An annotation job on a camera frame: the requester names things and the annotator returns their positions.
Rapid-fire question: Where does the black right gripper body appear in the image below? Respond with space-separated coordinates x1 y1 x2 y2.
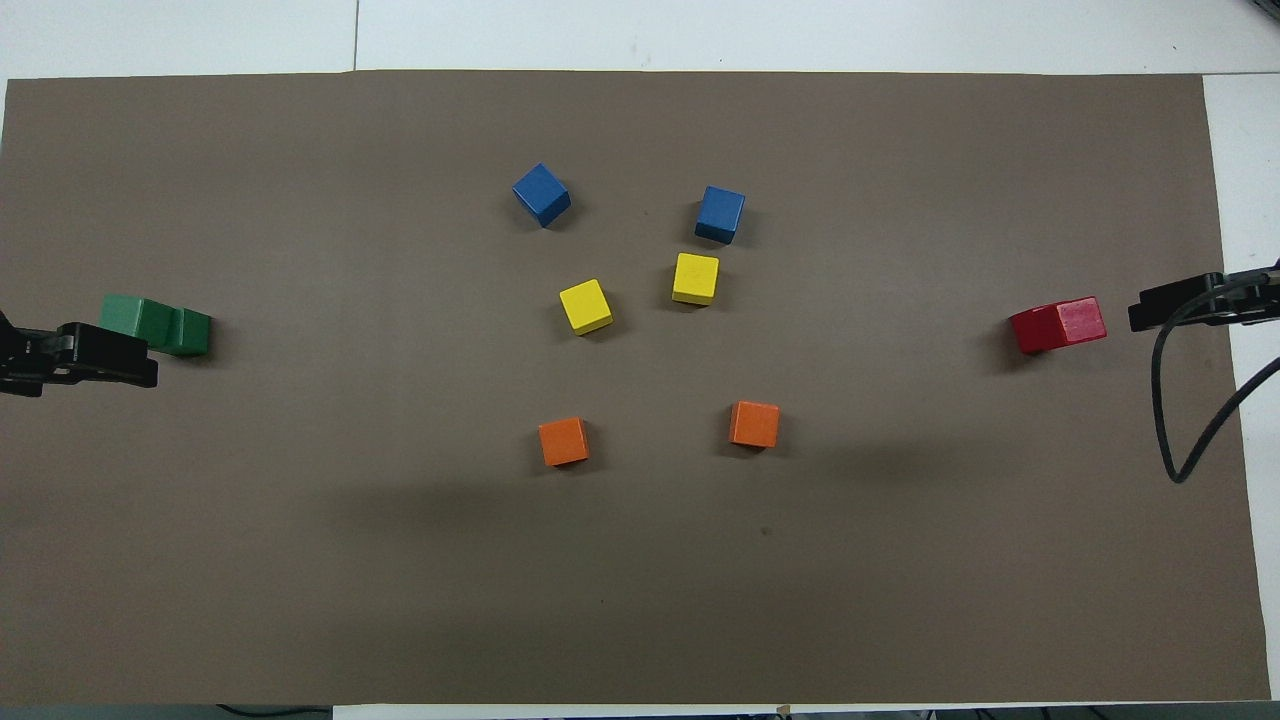
1215 262 1280 329

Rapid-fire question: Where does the green wooden cube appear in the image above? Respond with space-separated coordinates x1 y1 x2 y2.
99 293 184 353
160 308 213 359

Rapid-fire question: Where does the blue wooden cube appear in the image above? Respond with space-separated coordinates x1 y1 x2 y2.
511 162 573 229
694 185 747 246

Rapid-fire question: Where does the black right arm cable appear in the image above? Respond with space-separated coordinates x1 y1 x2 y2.
1150 262 1280 485

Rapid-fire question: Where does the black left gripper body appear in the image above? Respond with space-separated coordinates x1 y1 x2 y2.
0 310 66 399

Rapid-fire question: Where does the brown paper mat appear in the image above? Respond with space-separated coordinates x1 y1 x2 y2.
0 68 1271 706

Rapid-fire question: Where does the yellow wooden cube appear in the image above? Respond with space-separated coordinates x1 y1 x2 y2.
558 278 615 337
671 252 721 307

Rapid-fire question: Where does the orange wooden cube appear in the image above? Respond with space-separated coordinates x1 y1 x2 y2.
538 416 591 468
728 400 781 450

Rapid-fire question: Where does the black cable at table edge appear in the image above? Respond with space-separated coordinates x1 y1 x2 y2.
215 703 333 720

